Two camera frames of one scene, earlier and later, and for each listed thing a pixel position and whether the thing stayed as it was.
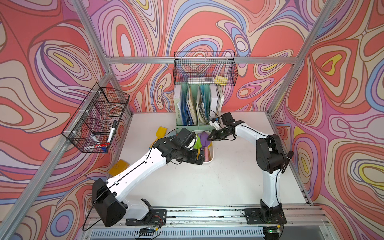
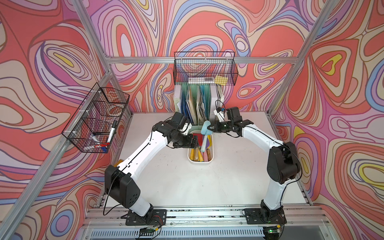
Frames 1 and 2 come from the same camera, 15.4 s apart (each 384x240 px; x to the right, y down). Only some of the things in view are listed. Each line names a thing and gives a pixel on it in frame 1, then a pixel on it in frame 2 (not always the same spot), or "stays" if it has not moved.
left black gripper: x=193 y=159 to x=188 y=144
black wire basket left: x=93 y=126 stays
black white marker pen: x=112 y=131 stays
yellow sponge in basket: x=221 y=80 stays
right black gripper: x=214 y=132 to x=216 y=127
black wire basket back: x=212 y=68 stays
